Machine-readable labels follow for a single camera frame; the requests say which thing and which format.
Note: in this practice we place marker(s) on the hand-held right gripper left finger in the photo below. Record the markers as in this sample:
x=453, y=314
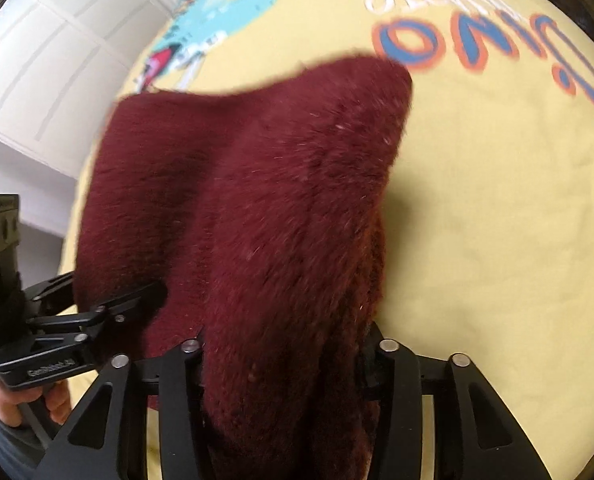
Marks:
x=181, y=375

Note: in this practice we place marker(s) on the yellow printed blanket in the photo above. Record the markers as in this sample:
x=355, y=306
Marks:
x=502, y=210

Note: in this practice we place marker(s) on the person's left hand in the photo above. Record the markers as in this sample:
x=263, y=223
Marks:
x=57, y=402

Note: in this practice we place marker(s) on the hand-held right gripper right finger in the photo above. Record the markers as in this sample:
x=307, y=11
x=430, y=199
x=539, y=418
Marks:
x=393, y=377

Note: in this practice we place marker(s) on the person's left forearm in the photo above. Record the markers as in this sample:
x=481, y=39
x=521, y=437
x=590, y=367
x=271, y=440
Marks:
x=14, y=447

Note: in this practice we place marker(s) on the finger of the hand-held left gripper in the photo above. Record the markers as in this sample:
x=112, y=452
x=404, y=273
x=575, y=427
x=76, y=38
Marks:
x=122, y=302
x=52, y=287

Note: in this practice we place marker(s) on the white wardrobe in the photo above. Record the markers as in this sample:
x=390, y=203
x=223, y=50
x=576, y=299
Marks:
x=52, y=60

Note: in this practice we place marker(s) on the dark red knit sweater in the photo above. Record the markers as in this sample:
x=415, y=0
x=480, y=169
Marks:
x=257, y=220

